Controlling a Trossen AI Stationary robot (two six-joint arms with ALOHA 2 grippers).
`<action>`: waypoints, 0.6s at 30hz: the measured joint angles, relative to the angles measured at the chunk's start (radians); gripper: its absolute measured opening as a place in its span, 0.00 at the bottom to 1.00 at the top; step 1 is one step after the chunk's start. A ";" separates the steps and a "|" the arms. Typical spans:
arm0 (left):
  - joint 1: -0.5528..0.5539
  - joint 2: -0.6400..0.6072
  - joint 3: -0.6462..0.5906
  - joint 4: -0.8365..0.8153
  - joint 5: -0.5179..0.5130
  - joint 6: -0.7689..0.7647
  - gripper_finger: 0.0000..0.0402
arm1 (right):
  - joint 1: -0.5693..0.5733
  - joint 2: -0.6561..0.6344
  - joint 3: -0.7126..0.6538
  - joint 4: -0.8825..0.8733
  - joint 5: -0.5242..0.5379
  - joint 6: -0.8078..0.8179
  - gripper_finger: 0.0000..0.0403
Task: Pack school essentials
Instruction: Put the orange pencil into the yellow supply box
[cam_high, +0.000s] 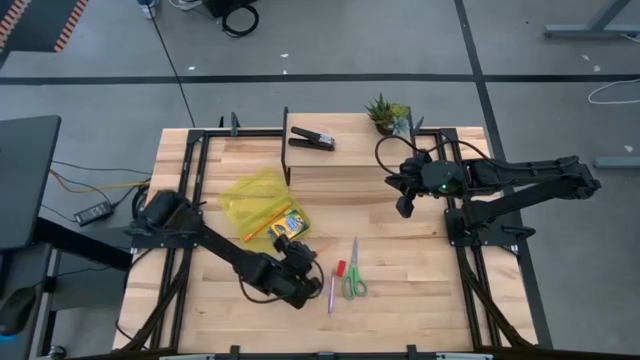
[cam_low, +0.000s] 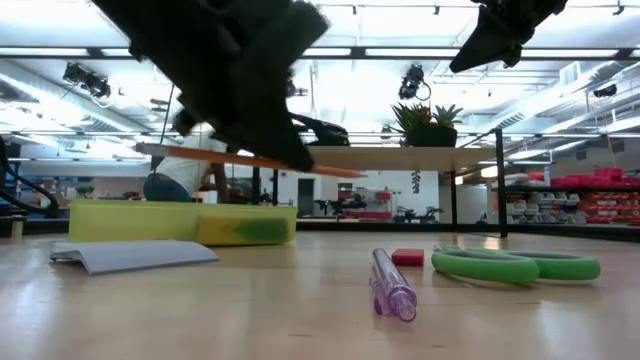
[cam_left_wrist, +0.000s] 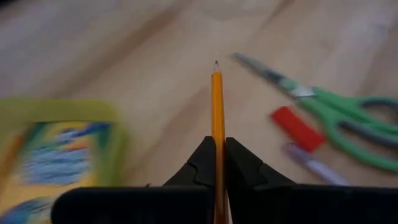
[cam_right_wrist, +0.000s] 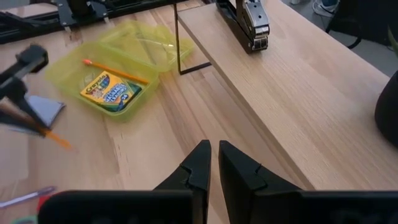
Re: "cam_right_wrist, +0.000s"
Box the Crayola crayon box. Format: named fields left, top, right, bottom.
left=80, top=70, right=143, bottom=113

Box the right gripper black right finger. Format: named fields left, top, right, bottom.
left=218, top=139, right=303, bottom=224

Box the grey paper notebook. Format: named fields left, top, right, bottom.
left=9, top=94, right=67, bottom=135

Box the white sneaker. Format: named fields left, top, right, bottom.
left=312, top=0, right=340, bottom=18

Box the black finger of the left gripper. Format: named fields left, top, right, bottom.
left=0, top=111, right=44, bottom=136
left=11, top=91, right=50, bottom=131

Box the clear purple pen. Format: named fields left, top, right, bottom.
left=0, top=185, right=57, bottom=210

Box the black stapler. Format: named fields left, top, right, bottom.
left=216, top=0, right=271, bottom=55

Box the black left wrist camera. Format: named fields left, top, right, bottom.
left=15, top=44, right=50, bottom=75

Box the black plant pot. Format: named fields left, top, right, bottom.
left=374, top=70, right=398, bottom=149

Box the light green succulent plant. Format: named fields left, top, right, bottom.
left=387, top=24, right=398, bottom=58

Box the orange pencil with pink eraser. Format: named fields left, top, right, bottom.
left=82, top=58, right=150, bottom=85
left=0, top=104, right=74, bottom=151

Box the wooden shelf with black legs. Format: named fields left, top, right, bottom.
left=172, top=0, right=398, bottom=191

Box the red eraser block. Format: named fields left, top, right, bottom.
left=36, top=194, right=52, bottom=212

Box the black metal frame rail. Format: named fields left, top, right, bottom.
left=0, top=0, right=187, bottom=44

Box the translucent green plastic container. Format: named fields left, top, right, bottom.
left=45, top=42, right=160, bottom=123

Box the translucent green container lid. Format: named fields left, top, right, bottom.
left=99, top=20, right=195, bottom=74

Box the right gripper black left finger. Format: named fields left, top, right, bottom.
left=154, top=139, right=213, bottom=224

